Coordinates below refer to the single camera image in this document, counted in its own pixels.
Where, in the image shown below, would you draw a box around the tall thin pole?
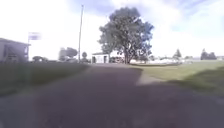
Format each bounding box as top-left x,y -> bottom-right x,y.
77,4 -> 85,64

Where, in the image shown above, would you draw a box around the distant trees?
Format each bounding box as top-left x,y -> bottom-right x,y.
171,48 -> 218,62

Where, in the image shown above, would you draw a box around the small white building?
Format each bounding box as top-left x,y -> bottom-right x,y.
91,52 -> 111,65

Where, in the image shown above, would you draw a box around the grass field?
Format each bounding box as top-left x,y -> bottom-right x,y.
131,60 -> 224,98

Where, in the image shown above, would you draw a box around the grass strip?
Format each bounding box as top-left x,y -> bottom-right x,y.
0,61 -> 90,97

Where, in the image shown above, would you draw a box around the sign on post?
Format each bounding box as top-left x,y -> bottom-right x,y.
27,31 -> 42,63

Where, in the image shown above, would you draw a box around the grey asphalt path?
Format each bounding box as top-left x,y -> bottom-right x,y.
0,63 -> 224,128

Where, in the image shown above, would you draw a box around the grey building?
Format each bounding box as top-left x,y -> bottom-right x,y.
0,37 -> 32,64

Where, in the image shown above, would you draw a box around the large leafy tree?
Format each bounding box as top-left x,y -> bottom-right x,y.
97,6 -> 155,65

